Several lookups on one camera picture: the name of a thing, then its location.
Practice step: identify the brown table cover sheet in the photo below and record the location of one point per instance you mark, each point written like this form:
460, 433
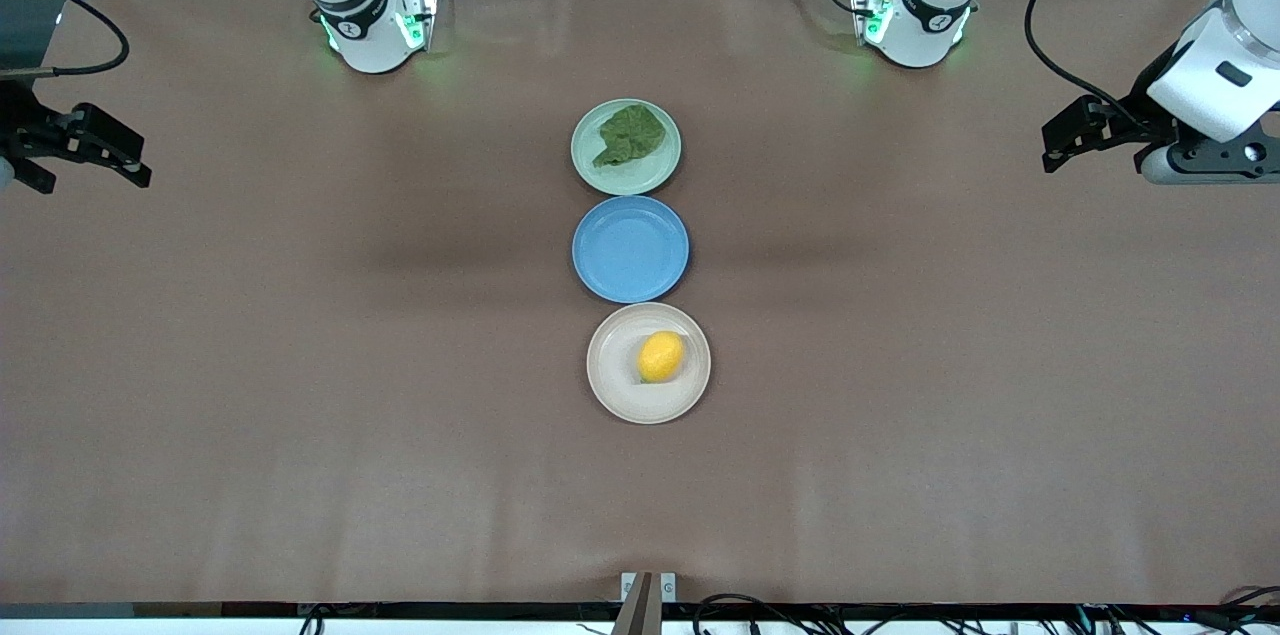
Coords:
300, 365

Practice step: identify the green lettuce leaf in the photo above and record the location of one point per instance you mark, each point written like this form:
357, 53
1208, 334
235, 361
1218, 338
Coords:
630, 135

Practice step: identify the blue plate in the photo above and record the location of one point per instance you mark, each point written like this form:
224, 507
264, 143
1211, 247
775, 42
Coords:
630, 250

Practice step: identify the beige plate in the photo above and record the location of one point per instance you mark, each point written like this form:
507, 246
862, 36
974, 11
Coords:
620, 385

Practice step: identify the pale green plate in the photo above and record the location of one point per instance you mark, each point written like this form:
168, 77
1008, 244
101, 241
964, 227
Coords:
650, 173

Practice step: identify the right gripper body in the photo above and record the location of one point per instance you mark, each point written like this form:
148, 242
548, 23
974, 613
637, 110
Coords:
22, 129

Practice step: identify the white connector box green light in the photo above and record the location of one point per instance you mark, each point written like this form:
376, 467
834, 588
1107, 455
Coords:
870, 10
418, 15

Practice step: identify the yellow lemon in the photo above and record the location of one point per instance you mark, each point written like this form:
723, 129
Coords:
660, 357

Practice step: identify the grey metal bracket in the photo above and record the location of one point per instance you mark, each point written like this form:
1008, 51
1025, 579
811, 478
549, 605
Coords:
668, 587

